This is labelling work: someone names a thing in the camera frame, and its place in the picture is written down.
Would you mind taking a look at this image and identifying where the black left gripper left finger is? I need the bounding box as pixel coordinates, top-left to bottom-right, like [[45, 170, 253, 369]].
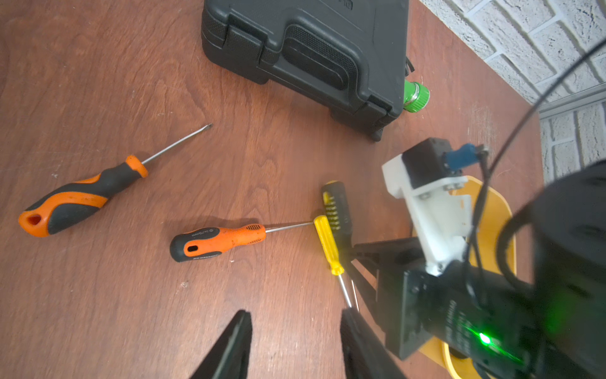
[[190, 310, 253, 379]]

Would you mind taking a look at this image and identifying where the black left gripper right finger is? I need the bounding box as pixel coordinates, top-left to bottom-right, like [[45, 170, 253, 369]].
[[339, 308, 406, 379]]

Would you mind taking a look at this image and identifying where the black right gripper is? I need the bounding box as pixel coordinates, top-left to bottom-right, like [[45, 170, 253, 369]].
[[350, 238, 535, 374]]

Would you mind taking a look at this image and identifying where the yellow handled screwdriver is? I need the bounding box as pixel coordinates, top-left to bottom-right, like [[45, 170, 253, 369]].
[[313, 215, 353, 308]]

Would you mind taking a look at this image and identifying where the black yellow dotted screwdriver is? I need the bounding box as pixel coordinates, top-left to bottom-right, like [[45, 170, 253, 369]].
[[320, 179, 361, 311]]

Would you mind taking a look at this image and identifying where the small orange black screwdriver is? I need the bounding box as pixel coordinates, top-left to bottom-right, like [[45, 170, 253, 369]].
[[18, 124, 212, 238]]

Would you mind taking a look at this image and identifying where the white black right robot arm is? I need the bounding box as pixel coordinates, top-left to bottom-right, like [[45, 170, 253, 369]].
[[346, 161, 605, 378]]

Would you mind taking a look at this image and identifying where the yellow plastic storage box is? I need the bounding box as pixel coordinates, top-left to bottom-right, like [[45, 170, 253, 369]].
[[411, 176, 518, 379]]

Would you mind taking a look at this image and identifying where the green plastic nozzle tool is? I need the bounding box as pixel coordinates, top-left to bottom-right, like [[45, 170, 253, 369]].
[[402, 81, 431, 113]]

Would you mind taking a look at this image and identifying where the black plastic tool case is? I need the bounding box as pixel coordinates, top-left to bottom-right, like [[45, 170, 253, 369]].
[[201, 1, 410, 141]]

